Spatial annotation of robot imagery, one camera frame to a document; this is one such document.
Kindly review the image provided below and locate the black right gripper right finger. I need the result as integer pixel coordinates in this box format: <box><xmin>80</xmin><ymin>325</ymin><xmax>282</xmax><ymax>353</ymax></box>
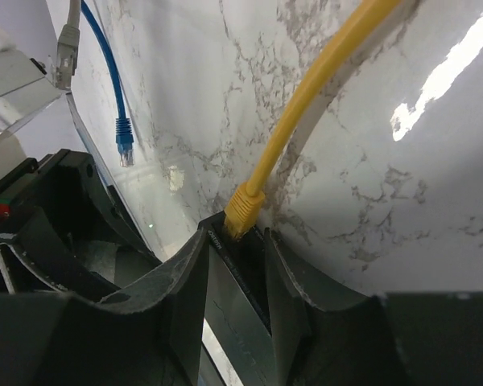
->
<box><xmin>265</xmin><ymin>230</ymin><xmax>483</xmax><ymax>385</ymax></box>

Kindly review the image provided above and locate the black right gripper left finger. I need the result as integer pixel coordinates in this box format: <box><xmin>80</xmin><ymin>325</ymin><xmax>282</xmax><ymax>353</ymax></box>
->
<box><xmin>0</xmin><ymin>230</ymin><xmax>208</xmax><ymax>385</ymax></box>

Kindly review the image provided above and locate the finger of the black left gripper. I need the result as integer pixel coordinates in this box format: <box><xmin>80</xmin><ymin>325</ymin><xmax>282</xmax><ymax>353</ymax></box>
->
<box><xmin>0</xmin><ymin>150</ymin><xmax>161</xmax><ymax>302</ymax></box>

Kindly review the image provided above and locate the black network switch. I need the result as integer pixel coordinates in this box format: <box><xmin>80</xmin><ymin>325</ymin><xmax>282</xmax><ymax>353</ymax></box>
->
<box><xmin>199</xmin><ymin>211</ymin><xmax>278</xmax><ymax>385</ymax></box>

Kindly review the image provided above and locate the yellow ethernet cable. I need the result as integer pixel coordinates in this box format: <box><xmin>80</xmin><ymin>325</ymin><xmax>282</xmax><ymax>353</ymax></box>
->
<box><xmin>224</xmin><ymin>0</ymin><xmax>407</xmax><ymax>240</ymax></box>

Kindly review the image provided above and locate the grey ethernet cable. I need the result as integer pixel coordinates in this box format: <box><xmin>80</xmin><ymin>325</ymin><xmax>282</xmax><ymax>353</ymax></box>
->
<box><xmin>55</xmin><ymin>0</ymin><xmax>82</xmax><ymax>90</ymax></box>

